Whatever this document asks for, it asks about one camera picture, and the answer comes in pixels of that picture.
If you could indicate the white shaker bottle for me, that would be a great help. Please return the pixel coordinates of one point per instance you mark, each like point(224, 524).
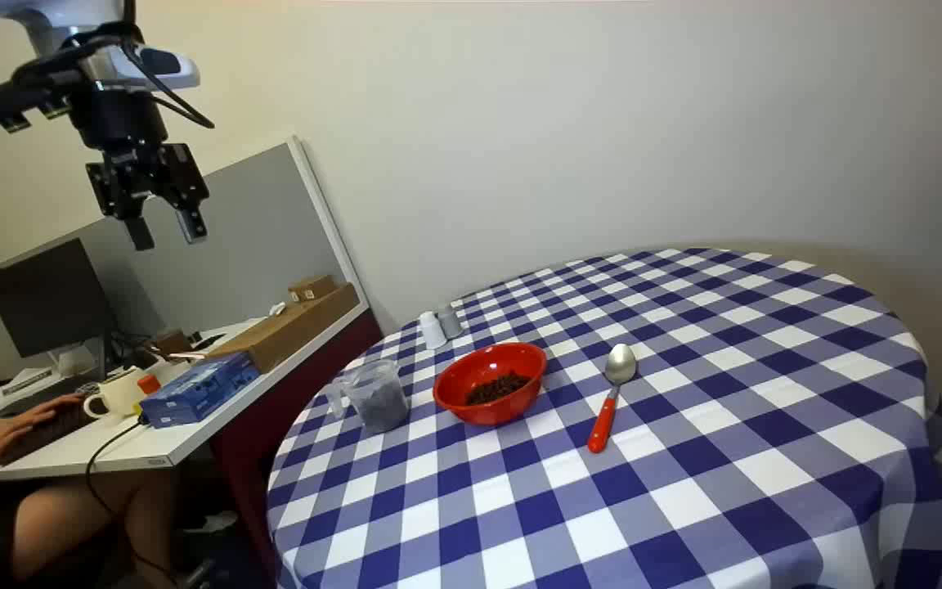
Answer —
point(432, 332)

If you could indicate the orange bowl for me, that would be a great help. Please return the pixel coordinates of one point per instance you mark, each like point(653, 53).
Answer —
point(489, 386)

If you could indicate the brown cardboard box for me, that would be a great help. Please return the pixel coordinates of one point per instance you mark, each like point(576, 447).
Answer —
point(287, 330)

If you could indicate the person's hand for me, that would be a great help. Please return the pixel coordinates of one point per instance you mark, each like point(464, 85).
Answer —
point(15, 431)

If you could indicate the grey desk partition panel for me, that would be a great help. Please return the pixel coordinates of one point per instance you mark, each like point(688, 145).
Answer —
point(244, 230)

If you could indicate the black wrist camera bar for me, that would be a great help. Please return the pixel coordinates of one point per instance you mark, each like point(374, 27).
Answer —
point(15, 101)

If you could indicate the colourless plastic measuring jar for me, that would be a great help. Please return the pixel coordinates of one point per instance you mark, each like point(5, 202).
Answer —
point(377, 396)

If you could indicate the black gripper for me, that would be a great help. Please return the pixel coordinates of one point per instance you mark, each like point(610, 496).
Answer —
point(129, 126)

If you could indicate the white mug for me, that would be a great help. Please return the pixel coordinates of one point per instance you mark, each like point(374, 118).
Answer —
point(120, 393)

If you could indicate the white office desk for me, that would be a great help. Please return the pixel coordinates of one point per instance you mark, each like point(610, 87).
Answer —
point(163, 444)

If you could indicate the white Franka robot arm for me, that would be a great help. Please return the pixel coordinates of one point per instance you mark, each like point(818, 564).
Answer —
point(78, 22)

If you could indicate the black keyboard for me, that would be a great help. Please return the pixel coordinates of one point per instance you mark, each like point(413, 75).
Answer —
point(51, 431)

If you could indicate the person's bare leg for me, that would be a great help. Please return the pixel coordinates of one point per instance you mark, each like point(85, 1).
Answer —
point(66, 524)

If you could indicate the blue box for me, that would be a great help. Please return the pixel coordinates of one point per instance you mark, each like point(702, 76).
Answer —
point(198, 390)

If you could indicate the black computer monitor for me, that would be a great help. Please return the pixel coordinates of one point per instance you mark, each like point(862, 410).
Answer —
point(48, 296)

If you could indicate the blue white checkered tablecloth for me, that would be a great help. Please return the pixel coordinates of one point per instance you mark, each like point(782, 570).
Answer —
point(711, 459)

